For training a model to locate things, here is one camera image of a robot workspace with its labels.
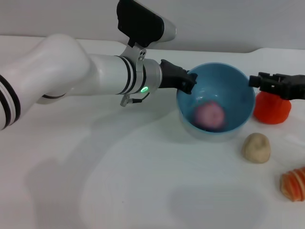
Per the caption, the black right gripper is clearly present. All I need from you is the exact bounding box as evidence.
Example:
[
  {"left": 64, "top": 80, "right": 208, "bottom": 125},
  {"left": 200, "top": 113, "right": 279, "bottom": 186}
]
[{"left": 248, "top": 72, "right": 305, "bottom": 101}]

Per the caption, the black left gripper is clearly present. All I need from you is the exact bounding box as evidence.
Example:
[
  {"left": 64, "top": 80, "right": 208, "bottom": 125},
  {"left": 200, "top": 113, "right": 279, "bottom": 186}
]
[{"left": 160, "top": 59, "right": 198, "bottom": 95}]

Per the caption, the blue bowl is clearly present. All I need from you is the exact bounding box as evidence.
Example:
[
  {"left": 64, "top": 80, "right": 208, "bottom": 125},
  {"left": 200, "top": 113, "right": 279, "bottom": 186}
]
[{"left": 175, "top": 62, "right": 256, "bottom": 143}]

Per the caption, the pink toy peach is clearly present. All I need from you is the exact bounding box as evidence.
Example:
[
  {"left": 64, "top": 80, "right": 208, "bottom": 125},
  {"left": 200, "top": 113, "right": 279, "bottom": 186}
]
[{"left": 193, "top": 100, "right": 226, "bottom": 132}]

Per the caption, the red orange toy fruit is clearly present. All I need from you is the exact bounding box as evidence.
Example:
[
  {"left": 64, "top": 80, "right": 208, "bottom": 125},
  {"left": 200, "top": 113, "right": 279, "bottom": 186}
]
[{"left": 252, "top": 92, "right": 293, "bottom": 125}]

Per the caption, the beige toy potato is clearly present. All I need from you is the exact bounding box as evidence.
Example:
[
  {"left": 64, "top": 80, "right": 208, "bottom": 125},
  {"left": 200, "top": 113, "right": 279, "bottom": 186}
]
[{"left": 242, "top": 133, "right": 272, "bottom": 164}]

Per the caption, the orange striped toy slice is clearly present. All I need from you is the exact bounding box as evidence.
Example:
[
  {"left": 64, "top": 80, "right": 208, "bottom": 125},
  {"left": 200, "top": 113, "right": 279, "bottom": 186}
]
[{"left": 280, "top": 167, "right": 305, "bottom": 202}]

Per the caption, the silver left camera bracket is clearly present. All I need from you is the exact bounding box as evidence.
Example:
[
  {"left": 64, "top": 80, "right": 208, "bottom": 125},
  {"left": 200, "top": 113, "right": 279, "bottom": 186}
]
[{"left": 122, "top": 42, "right": 147, "bottom": 64}]

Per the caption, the left arm cable with plug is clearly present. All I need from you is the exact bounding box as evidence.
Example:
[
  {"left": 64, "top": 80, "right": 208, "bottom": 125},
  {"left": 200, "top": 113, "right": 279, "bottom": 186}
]
[{"left": 120, "top": 92, "right": 150, "bottom": 107}]

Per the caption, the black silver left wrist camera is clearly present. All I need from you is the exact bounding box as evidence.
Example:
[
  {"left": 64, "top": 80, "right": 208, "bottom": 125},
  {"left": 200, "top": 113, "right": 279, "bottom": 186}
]
[{"left": 116, "top": 0, "right": 177, "bottom": 48}]

